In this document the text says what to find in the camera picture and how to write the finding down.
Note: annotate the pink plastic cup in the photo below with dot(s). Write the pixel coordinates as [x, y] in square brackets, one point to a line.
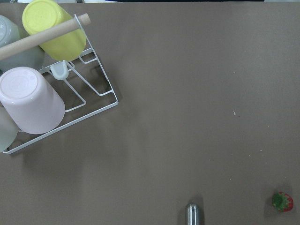
[30, 100]

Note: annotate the yellow plastic cup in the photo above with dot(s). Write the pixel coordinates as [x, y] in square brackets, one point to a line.
[40, 15]

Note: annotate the grey plastic cup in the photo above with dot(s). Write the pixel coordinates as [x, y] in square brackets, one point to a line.
[17, 56]

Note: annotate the steel muddler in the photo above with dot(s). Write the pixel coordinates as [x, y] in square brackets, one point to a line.
[193, 214]

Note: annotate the red strawberry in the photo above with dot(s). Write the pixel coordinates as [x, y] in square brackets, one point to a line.
[282, 201]

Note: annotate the white wire cup rack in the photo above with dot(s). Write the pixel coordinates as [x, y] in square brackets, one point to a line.
[95, 97]

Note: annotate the wooden rack handle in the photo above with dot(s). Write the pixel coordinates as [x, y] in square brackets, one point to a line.
[44, 36]

